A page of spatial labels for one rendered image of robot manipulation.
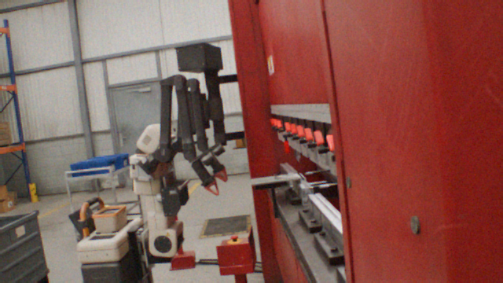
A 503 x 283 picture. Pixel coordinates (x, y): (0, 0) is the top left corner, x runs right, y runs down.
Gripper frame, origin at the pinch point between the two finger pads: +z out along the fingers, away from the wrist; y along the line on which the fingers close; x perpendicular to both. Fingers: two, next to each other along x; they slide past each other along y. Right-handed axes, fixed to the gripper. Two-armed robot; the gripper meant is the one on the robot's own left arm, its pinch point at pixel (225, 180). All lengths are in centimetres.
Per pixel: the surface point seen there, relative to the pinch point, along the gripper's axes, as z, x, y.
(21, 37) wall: -467, 335, 687
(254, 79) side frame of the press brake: -44, -47, 68
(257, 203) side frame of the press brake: 33, 3, 66
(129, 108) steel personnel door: -186, 212, 685
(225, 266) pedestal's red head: 28, 10, -73
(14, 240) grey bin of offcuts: -51, 196, 71
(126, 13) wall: -358, 104, 688
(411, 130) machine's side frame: -17, -57, -253
